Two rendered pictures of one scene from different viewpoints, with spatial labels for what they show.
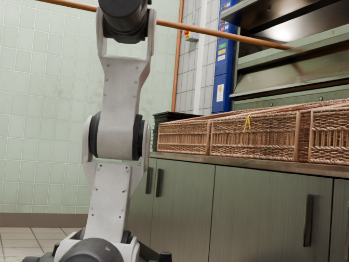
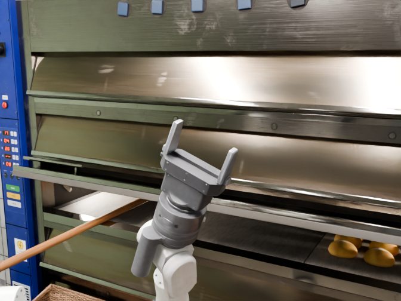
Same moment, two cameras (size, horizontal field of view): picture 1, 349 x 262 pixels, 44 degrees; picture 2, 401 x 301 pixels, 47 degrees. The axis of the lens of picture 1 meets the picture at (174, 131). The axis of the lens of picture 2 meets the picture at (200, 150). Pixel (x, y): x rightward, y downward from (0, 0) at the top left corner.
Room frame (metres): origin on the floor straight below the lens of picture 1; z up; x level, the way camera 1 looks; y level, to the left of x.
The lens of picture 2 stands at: (0.58, 0.29, 1.88)
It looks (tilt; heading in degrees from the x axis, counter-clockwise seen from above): 12 degrees down; 322
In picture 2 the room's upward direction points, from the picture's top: straight up
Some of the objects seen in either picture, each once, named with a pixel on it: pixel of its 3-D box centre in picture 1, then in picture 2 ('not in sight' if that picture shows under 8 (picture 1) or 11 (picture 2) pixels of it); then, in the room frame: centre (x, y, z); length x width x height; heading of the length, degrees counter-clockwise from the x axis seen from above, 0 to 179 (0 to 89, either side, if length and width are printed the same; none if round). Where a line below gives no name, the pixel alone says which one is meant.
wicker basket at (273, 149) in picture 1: (300, 126); not in sight; (1.64, -0.48, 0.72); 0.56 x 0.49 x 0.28; 23
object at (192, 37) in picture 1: (192, 33); not in sight; (3.12, -0.07, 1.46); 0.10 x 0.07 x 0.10; 24
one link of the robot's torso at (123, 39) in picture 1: (127, 21); not in sight; (1.30, 0.17, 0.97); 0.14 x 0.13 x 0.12; 90
